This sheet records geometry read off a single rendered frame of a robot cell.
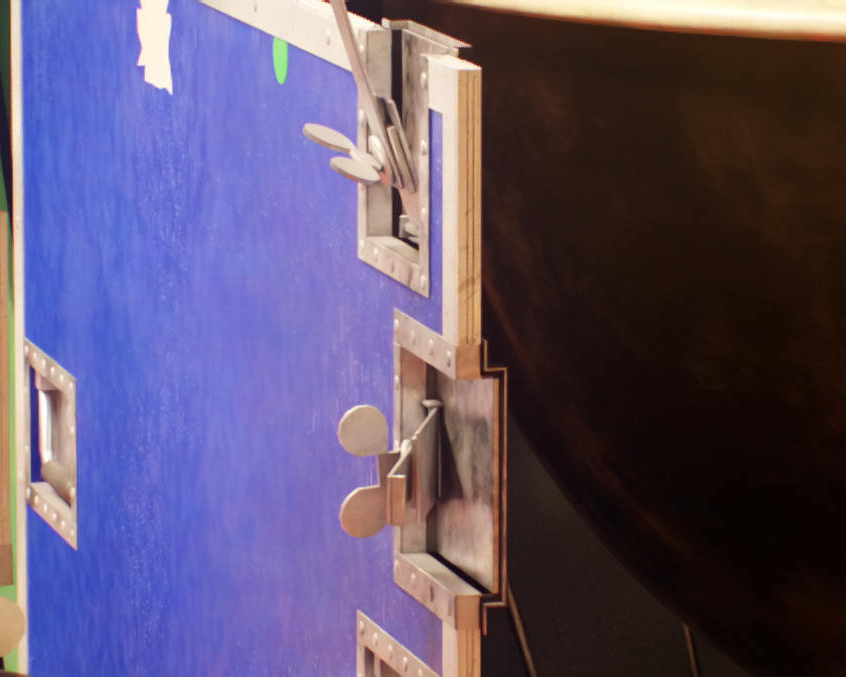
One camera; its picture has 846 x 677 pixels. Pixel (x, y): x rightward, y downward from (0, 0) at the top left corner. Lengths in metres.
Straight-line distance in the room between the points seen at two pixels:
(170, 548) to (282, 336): 0.30
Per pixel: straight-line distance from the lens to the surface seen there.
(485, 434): 2.58
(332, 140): 2.66
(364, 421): 2.61
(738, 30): 2.80
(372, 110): 2.64
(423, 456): 2.60
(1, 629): 2.20
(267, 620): 2.94
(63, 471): 3.48
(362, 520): 2.62
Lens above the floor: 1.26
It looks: 9 degrees down
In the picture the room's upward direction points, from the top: straight up
